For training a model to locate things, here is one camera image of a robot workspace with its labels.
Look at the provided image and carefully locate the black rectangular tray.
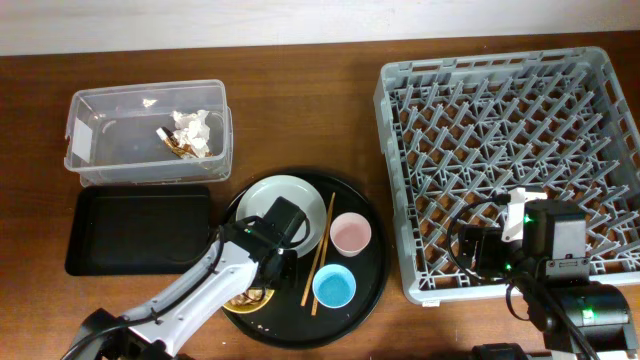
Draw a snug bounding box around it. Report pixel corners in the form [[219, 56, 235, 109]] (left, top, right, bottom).
[[65, 185, 212, 276]]

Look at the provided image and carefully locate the grey dishwasher rack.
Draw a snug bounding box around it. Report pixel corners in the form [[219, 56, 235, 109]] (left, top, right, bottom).
[[373, 47, 639, 307]]

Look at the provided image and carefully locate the wooden chopstick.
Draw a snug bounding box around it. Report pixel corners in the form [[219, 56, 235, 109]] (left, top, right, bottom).
[[311, 192, 336, 317], [300, 192, 336, 307]]

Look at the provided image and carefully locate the white tissue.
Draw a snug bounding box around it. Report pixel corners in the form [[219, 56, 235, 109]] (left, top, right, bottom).
[[171, 110, 211, 158]]

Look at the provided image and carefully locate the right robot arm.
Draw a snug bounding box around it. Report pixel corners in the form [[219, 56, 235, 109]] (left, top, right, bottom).
[[446, 188, 639, 359]]

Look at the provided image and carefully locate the brown snack wrapper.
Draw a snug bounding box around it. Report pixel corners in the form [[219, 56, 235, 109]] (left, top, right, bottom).
[[156, 127, 196, 159]]

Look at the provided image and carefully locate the pink cup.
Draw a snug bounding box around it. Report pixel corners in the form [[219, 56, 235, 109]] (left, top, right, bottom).
[[330, 212, 372, 257]]

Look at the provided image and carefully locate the peanut shells and rice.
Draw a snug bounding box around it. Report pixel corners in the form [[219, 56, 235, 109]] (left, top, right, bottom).
[[230, 288, 266, 306]]

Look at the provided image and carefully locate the round black serving tray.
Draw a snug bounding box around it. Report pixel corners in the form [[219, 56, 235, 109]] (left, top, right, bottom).
[[221, 168, 390, 349]]

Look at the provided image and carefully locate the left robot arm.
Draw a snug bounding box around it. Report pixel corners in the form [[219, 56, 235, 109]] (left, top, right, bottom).
[[63, 197, 309, 359]]

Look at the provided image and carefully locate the blue cup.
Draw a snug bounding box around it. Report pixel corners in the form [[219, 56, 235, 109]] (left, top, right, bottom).
[[312, 264, 357, 309]]

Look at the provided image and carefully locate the grey round plate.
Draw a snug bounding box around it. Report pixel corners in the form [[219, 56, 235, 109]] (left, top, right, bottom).
[[236, 175, 327, 258]]

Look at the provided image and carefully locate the yellow bowl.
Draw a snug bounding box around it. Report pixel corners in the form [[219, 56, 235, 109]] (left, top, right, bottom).
[[223, 288, 275, 314]]

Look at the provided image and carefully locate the clear plastic waste bin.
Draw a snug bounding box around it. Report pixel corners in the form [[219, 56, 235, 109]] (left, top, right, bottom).
[[64, 79, 234, 186]]

